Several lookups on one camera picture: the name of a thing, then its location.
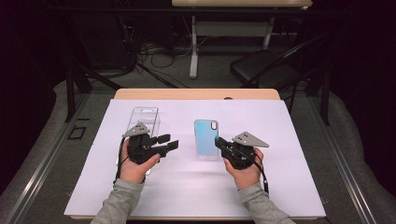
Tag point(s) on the clear plastic bin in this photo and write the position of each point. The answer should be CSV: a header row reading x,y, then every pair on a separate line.
x,y
149,113

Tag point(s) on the white board table cover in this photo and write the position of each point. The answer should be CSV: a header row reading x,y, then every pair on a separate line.
x,y
193,186

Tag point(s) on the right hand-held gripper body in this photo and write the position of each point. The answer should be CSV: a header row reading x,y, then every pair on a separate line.
x,y
241,152

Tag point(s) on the grey metal floor rail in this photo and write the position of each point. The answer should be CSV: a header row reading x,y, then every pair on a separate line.
x,y
342,161
37,174

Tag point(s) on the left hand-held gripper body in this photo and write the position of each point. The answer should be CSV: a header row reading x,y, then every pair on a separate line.
x,y
141,149

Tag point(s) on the black metal stand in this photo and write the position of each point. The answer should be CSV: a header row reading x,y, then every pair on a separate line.
x,y
326,99
71,93

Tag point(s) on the person's left hand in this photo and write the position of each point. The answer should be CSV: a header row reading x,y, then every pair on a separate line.
x,y
135,172

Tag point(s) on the person's right hand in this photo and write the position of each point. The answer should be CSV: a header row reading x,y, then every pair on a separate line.
x,y
247,179

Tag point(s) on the teal and white phone case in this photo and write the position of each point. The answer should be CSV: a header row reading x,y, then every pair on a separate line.
x,y
205,140

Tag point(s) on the black folding chair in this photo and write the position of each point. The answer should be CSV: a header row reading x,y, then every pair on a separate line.
x,y
261,67

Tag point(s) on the white-legged wooden desk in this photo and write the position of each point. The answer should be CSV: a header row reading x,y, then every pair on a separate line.
x,y
230,29

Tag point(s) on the wooden table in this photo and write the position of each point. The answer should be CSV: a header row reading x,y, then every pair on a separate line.
x,y
186,94

